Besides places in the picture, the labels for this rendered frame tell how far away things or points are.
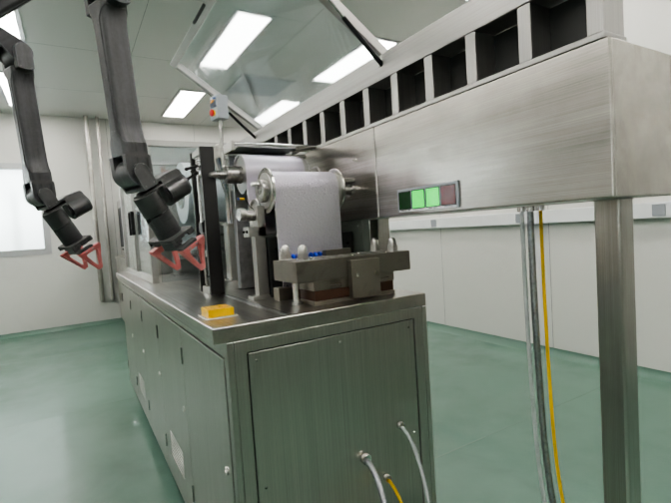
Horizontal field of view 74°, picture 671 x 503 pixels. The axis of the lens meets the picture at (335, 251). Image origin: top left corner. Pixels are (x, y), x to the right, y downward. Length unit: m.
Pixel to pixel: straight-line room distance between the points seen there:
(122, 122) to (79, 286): 5.89
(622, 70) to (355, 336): 0.86
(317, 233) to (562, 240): 2.63
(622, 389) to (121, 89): 1.27
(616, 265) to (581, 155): 0.29
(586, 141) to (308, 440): 0.96
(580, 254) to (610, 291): 2.55
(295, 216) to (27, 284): 5.70
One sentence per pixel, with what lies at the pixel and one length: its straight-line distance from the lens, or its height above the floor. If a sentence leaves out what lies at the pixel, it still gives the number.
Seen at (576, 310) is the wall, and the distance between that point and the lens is 3.82.
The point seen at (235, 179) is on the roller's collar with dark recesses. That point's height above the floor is 1.32.
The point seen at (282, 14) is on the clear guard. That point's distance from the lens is 1.69.
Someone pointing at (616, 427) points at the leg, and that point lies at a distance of 1.28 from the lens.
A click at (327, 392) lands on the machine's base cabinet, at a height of 0.68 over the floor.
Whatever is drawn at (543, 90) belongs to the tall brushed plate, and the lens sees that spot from 1.10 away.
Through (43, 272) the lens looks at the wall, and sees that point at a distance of 6.87.
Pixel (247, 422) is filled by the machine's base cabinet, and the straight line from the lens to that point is 1.18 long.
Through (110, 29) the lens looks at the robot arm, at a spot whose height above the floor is 1.55.
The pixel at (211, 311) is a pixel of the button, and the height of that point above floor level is 0.92.
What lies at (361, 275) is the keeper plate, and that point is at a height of 0.97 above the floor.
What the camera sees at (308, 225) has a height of 1.13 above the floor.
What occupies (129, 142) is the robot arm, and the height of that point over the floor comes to 1.32.
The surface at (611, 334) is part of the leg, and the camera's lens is 1.22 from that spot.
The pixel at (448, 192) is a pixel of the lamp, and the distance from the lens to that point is 1.24.
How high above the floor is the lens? 1.12
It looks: 3 degrees down
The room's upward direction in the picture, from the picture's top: 4 degrees counter-clockwise
